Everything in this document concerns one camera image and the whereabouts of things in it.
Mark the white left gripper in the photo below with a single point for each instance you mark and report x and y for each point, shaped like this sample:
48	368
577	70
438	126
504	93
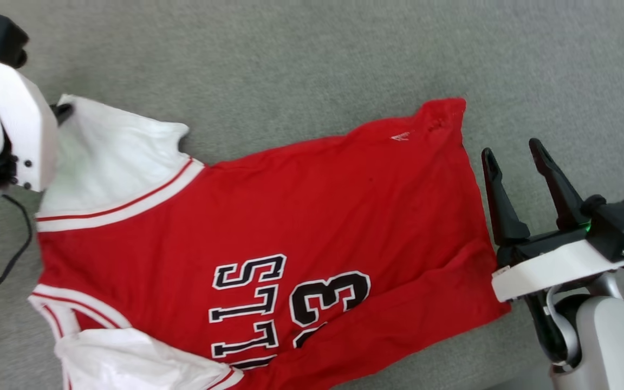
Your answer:
27	124

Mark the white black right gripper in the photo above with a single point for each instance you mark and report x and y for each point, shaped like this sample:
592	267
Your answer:
556	268

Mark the red jersey with white sleeves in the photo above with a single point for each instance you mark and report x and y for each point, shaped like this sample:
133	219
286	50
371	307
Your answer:
290	216

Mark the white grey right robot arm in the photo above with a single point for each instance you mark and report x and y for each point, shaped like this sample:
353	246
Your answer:
610	346

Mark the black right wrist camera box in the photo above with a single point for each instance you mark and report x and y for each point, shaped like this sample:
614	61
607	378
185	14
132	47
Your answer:
623	222

